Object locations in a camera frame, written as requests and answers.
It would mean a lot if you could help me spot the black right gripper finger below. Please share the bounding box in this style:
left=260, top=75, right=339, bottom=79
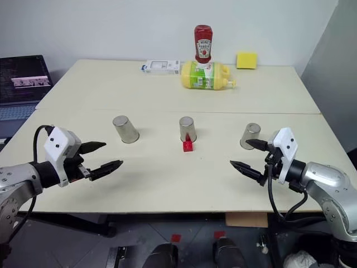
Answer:
left=229, top=160, right=265, bottom=187
left=245, top=138, right=269, bottom=153

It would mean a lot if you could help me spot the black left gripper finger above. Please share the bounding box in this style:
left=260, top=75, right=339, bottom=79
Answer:
left=88, top=160, right=124, bottom=181
left=80, top=141, right=108, bottom=155

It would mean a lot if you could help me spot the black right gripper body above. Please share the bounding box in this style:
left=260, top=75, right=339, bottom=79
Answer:
left=263, top=147, right=286, bottom=184

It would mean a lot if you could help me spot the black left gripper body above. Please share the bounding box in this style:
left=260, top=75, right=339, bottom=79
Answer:
left=63, top=154, right=93, bottom=183

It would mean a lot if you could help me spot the upturned metal cup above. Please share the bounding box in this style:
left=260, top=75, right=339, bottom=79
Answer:
left=239, top=122, right=262, bottom=151
left=112, top=115, right=140, bottom=144
left=178, top=116, right=199, bottom=142

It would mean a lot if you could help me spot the brown cardboard piece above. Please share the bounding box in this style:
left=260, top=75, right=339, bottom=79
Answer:
left=225, top=212, right=269, bottom=228

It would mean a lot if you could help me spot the small red block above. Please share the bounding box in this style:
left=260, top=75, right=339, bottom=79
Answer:
left=182, top=133, right=195, bottom=153

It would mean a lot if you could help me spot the dark rounded shape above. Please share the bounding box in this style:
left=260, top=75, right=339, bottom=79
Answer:
left=144, top=242, right=180, bottom=268
left=213, top=237, right=247, bottom=268

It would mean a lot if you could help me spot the yellow sponge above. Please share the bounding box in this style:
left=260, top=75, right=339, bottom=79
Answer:
left=236, top=50, right=258, bottom=70

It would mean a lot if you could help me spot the yellow plastic jug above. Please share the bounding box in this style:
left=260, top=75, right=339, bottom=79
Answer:
left=180, top=60, right=238, bottom=91

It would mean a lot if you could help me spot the open laptop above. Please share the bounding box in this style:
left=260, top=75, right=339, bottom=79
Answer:
left=0, top=54, right=54, bottom=122

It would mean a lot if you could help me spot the white flat box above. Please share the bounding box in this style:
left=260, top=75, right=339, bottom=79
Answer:
left=139, top=59, right=181, bottom=76

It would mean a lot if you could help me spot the red ketchup bottle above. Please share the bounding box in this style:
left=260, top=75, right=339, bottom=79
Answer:
left=194, top=24, right=215, bottom=65

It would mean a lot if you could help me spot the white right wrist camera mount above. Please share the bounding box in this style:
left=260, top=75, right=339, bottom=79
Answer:
left=271, top=127, right=299, bottom=185

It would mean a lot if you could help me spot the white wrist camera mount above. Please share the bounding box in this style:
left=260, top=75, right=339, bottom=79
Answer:
left=271, top=127, right=299, bottom=185
left=44, top=126, right=83, bottom=188

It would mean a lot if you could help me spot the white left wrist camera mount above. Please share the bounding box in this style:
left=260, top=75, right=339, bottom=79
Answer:
left=44, top=126, right=83, bottom=188

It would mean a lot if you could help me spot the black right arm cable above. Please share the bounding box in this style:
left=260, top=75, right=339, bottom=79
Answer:
left=267, top=164, right=311, bottom=223

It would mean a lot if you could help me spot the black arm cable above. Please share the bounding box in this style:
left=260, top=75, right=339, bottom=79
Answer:
left=7, top=125, right=54, bottom=244
left=267, top=164, right=311, bottom=223

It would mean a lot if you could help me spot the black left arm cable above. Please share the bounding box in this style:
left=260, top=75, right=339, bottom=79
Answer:
left=7, top=125, right=54, bottom=244

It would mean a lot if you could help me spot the black table frame bar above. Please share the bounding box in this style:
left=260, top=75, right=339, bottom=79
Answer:
left=26, top=213, right=117, bottom=238

